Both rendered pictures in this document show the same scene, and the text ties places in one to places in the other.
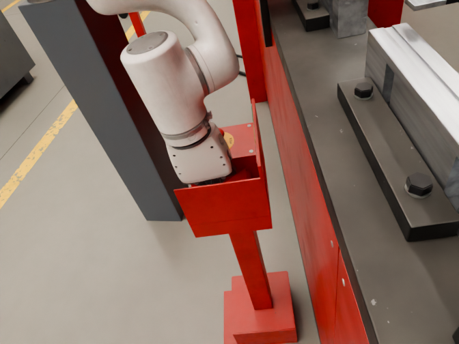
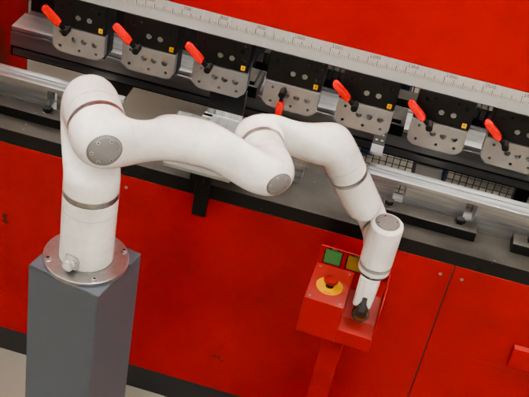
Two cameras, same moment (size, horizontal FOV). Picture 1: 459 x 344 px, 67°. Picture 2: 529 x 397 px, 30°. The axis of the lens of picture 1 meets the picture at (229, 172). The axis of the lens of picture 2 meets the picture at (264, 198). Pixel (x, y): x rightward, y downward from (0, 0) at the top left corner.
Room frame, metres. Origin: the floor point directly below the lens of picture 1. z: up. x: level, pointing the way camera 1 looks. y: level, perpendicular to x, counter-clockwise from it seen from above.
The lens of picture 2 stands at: (0.84, 2.01, 2.46)
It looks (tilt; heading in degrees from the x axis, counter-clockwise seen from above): 36 degrees down; 268
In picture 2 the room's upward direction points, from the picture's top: 11 degrees clockwise
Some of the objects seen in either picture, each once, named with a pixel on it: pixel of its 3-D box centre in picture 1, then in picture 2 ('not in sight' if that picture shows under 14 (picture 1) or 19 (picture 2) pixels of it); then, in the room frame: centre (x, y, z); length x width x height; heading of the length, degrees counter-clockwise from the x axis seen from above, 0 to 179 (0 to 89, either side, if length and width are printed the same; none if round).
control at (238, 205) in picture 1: (224, 168); (345, 297); (0.52, 0.01, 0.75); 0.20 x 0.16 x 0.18; 170
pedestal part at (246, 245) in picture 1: (251, 258); (319, 390); (0.52, 0.01, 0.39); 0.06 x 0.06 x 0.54; 80
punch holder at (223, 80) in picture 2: not in sight; (224, 59); (0.95, -0.37, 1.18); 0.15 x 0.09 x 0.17; 172
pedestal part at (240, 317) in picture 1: (256, 308); not in sight; (0.52, 0.04, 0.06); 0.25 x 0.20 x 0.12; 80
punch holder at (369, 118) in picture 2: not in sight; (368, 96); (0.55, -0.31, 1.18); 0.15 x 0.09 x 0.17; 172
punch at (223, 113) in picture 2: not in sight; (227, 102); (0.92, -0.36, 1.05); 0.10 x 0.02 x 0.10; 172
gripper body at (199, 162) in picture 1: (197, 151); (369, 281); (0.47, 0.04, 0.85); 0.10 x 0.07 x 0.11; 79
